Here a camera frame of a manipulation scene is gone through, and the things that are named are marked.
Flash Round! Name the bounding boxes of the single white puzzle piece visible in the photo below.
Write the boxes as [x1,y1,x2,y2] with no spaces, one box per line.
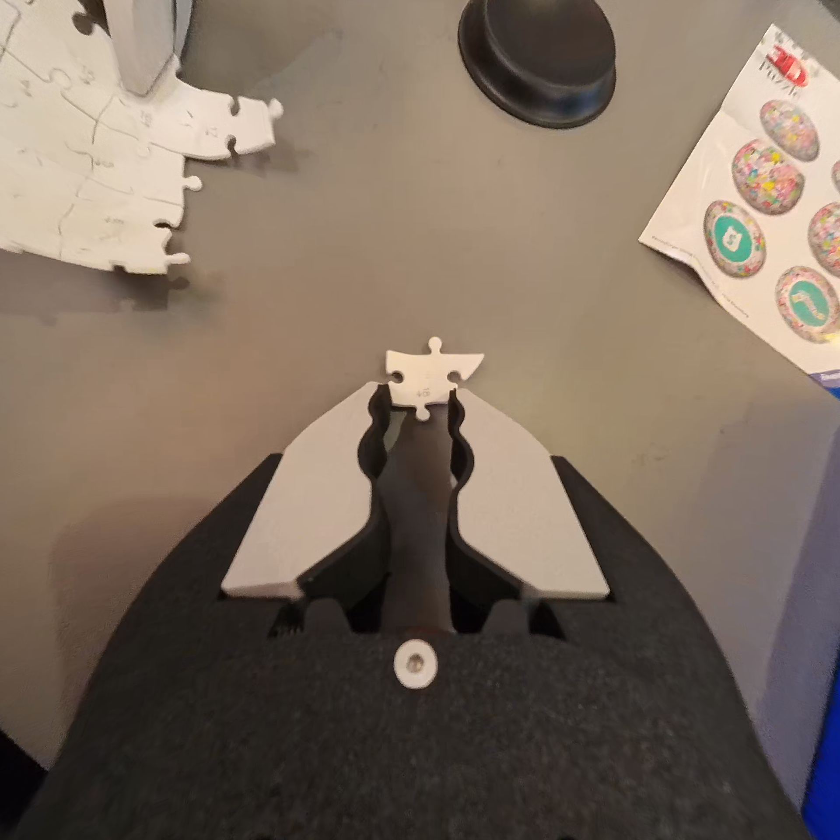
[386,336,485,422]

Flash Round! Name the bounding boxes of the blue plastic crate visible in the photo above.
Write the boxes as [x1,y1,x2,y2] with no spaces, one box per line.
[801,656,840,840]

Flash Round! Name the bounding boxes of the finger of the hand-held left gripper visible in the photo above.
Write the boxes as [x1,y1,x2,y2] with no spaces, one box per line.
[105,0,194,97]

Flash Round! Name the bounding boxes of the person's dark trousers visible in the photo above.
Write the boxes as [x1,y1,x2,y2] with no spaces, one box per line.
[0,725,50,840]

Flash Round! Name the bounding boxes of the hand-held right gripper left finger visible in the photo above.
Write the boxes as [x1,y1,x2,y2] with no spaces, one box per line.
[221,384,392,634]

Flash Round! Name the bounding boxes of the assembled curved puzzle ball section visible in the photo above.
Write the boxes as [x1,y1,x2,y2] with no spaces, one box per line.
[0,0,284,275]

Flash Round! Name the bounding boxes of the white paper instruction sheet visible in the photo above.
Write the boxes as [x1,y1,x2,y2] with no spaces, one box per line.
[638,24,840,398]

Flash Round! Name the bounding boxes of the black round puzzle stand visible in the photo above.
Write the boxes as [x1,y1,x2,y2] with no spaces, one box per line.
[458,0,618,129]

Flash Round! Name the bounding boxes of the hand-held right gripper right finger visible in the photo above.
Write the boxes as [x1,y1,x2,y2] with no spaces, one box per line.
[448,388,610,634]

